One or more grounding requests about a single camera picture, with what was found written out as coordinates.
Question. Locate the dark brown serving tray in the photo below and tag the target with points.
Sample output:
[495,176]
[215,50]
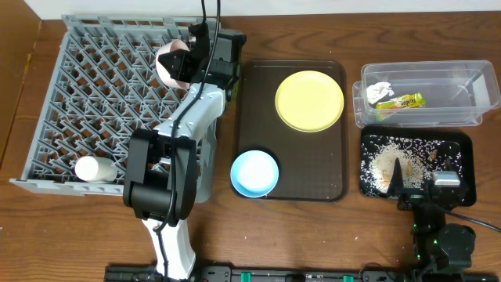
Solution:
[312,166]

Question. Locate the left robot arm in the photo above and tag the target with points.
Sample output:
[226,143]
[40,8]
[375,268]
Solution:
[162,181]

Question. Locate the green snack wrapper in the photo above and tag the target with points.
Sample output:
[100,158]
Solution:
[389,107]

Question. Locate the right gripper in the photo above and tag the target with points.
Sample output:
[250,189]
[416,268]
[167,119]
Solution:
[413,198]

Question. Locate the white tissue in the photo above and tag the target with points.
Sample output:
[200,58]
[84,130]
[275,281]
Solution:
[378,91]

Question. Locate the grey dishwasher rack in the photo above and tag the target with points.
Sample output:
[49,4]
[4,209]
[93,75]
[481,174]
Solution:
[103,87]

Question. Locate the white cup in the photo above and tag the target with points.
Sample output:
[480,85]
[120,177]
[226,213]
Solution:
[95,169]

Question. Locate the black waste tray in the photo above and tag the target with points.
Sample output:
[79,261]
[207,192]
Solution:
[420,151]

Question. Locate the blue bowl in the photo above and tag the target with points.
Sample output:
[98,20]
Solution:
[254,174]

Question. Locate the clear plastic bin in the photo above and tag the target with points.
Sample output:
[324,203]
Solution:
[457,92]

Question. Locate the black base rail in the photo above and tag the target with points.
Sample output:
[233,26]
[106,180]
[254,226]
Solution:
[227,274]

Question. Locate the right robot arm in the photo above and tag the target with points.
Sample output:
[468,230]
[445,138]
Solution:
[443,249]

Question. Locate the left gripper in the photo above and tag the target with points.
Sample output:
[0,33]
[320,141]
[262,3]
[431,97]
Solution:
[182,66]

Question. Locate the white pink bowl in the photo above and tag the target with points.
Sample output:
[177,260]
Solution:
[163,74]

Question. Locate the yellow plate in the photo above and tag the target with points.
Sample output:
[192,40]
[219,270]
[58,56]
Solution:
[309,101]

